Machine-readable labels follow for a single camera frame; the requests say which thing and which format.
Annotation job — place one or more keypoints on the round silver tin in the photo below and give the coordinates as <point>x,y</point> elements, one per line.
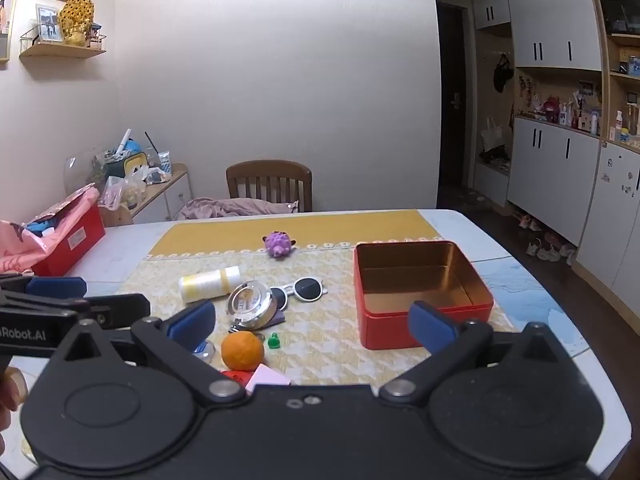
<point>250,305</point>

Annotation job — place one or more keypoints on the purple plush toy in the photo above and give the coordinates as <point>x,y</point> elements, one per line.
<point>277,244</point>

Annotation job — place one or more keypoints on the white sneaker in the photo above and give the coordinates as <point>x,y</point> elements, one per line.
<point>534,248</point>
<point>550,254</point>

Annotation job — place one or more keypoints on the pink box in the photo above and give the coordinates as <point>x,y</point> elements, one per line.
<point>267,377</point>

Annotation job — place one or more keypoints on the wooden chair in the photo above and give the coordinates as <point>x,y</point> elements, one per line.
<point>270,175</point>

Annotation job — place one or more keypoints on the green chess pawn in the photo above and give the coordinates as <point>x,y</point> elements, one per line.
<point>273,342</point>

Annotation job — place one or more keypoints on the small photo frame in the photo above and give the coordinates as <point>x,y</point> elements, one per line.
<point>47,22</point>

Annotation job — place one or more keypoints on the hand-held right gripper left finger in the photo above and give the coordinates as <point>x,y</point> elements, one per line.
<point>192,322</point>

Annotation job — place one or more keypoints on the red packet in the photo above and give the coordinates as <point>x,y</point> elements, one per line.
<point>235,377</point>

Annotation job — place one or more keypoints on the white sunglasses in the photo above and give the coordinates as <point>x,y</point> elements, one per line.
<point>306,287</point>

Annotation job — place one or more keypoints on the mauve cloth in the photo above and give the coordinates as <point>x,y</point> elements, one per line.
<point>225,207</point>

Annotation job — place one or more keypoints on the gold ornament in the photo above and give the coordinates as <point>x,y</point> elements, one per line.
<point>76,17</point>

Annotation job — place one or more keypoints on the dark door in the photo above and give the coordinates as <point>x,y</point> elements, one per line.
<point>450,110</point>

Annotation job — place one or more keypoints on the black hanging bag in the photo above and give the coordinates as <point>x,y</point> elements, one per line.
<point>502,77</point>

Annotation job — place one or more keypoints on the clear plastic bags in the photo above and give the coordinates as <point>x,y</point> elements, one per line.
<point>117,192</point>

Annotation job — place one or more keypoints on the orange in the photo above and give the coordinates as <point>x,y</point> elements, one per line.
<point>242,351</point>

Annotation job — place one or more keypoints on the blue white small tin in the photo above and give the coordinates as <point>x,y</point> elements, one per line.
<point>204,351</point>

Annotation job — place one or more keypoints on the red tin box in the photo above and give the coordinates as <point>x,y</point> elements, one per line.
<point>425,325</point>

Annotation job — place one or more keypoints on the yellow white bottle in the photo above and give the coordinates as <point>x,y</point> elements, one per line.
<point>207,284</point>

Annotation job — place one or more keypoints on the wall poster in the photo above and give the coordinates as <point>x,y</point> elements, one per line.
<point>5,15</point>

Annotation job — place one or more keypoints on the red cardboard box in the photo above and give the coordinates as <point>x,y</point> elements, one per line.
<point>75,240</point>

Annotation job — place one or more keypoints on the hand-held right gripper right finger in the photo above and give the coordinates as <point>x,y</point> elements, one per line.
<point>430,327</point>

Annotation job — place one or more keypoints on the wooden wall shelf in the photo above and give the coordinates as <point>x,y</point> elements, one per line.
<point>60,51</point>

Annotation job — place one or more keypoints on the pink shoes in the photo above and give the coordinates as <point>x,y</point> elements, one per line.
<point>527,222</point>

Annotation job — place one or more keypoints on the white tote bag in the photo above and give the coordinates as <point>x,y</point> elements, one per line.
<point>492,137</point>

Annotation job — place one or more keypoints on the yellow blue toy bag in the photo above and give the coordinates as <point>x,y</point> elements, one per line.
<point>132,160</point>

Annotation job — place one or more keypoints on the white wardrobe cabinets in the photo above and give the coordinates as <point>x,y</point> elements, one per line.
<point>550,175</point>

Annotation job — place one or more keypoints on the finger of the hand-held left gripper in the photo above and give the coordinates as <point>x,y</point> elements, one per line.
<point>120,306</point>
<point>55,287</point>

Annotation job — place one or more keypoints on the person's left hand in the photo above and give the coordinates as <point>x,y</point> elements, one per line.
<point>12,390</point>

